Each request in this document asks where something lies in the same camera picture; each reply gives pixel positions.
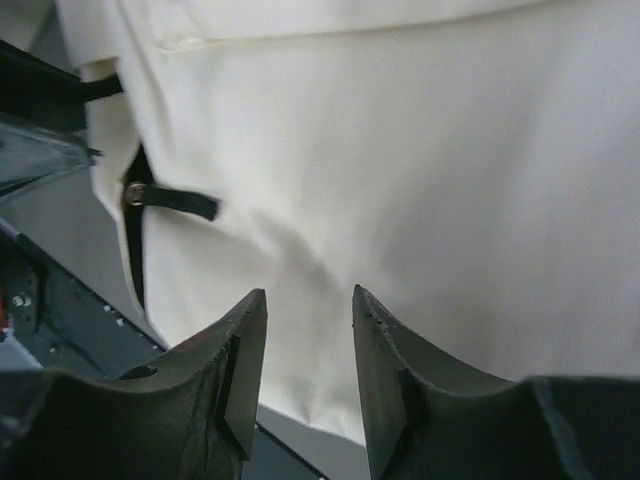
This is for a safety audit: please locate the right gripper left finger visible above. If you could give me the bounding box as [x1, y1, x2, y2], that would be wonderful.
[1, 289, 267, 479]

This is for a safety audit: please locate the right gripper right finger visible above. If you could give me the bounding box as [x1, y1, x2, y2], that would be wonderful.
[352, 287, 639, 479]

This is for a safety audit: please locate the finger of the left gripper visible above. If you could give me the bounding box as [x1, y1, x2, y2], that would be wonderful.
[1, 41, 122, 195]

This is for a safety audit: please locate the cream canvas backpack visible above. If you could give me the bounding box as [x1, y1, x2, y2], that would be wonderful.
[57, 1, 639, 443]

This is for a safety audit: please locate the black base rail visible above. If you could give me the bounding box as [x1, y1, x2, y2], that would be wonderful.
[1, 228, 319, 479]

